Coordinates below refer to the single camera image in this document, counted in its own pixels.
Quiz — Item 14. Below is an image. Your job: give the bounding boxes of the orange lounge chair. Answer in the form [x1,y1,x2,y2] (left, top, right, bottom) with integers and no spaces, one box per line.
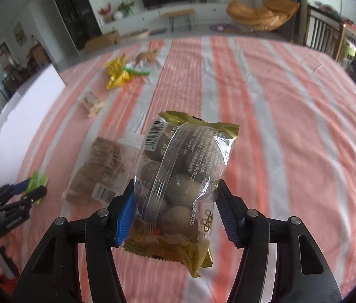
[226,0,300,35]

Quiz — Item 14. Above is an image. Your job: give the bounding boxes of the small clear snack packet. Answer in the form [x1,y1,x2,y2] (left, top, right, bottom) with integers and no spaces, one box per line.
[77,90,104,118]

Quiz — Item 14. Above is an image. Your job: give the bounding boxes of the cardboard box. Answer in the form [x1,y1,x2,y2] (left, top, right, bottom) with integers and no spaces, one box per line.
[85,30,120,53]

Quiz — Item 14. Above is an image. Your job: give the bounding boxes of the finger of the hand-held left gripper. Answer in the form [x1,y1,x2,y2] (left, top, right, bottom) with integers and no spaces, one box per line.
[0,186,48,218]
[0,180,30,207]

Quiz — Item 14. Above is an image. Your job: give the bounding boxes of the dark display cabinet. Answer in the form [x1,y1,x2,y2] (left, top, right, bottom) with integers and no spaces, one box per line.
[48,0,103,51]

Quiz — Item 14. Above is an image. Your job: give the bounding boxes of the red flower plant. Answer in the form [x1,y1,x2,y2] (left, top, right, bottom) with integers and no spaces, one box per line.
[98,4,113,22]

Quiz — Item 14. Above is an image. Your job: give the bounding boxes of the wooden slatted chair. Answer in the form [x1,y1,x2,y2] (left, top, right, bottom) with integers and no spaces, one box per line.
[304,5,346,62]

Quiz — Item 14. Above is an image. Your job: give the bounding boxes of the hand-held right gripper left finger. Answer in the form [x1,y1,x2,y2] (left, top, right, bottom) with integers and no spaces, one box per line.
[12,178,136,303]

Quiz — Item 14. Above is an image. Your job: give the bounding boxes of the yellow snack bag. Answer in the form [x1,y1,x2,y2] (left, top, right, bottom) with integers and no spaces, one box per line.
[105,54,134,90]

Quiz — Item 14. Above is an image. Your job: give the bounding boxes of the striped orange tablecloth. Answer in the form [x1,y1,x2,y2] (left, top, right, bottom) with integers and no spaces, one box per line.
[0,36,356,303]

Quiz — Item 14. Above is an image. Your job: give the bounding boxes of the green and white snack packet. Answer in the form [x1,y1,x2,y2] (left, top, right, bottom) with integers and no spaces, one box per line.
[124,61,151,75]

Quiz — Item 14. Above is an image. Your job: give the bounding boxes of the white board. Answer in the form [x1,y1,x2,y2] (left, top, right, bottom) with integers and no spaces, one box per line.
[0,63,66,196]

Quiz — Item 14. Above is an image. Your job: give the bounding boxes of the brown wrapped snack packet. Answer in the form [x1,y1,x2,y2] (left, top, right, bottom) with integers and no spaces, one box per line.
[134,50,158,67]

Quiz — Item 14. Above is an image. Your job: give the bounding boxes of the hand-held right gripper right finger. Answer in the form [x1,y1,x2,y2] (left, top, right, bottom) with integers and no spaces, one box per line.
[216,180,344,303]

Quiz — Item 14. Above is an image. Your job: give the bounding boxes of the green plant in white vase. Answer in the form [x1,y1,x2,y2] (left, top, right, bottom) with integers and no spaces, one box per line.
[117,0,136,19]

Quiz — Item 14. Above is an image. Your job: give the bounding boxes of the white television cabinet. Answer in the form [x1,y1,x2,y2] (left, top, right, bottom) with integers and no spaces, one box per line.
[100,2,238,34]

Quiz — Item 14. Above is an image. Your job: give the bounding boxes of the clear packet of brown biscuits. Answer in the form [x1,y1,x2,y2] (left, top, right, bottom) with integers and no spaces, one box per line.
[62,136,144,204]

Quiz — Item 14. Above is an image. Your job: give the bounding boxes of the clear packet of brown eggs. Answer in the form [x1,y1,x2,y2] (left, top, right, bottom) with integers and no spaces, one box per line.
[123,110,240,279]

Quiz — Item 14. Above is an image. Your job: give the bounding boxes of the small wooden bench table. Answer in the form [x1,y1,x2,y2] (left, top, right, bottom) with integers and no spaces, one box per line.
[159,9,196,32]

